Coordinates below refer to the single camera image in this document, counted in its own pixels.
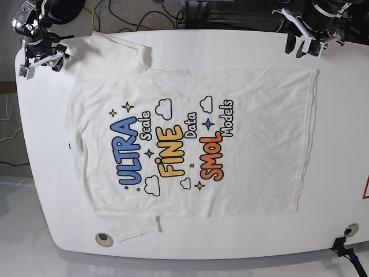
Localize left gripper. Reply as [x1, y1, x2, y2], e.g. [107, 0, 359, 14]
[272, 8, 345, 58]

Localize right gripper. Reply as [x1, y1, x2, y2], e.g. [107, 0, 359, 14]
[24, 40, 69, 72]

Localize white printed T-shirt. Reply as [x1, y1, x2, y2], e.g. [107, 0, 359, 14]
[65, 32, 318, 242]

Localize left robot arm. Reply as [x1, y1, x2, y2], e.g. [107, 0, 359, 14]
[272, 0, 368, 58]

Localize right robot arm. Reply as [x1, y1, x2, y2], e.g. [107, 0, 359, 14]
[11, 1, 74, 79]

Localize round black stand base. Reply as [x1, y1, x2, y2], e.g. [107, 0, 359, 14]
[50, 0, 86, 24]

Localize red warning sticker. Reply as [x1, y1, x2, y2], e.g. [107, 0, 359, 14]
[363, 177, 369, 200]

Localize left table grommet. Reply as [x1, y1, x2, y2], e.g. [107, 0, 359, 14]
[95, 233, 114, 248]

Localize table grommet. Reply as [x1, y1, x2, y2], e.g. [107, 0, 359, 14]
[344, 223, 359, 237]
[95, 233, 114, 248]

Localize right table grommet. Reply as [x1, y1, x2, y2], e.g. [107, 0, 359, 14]
[344, 223, 359, 237]

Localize black table clamp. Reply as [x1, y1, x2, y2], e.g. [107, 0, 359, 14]
[331, 237, 368, 277]

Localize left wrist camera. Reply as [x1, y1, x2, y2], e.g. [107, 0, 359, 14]
[308, 40, 325, 58]

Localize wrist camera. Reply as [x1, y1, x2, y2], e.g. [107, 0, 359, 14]
[308, 40, 325, 58]
[19, 65, 35, 80]

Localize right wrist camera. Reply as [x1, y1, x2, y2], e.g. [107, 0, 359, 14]
[19, 65, 35, 80]

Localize yellow cable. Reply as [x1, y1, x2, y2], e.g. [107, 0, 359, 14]
[91, 0, 102, 32]

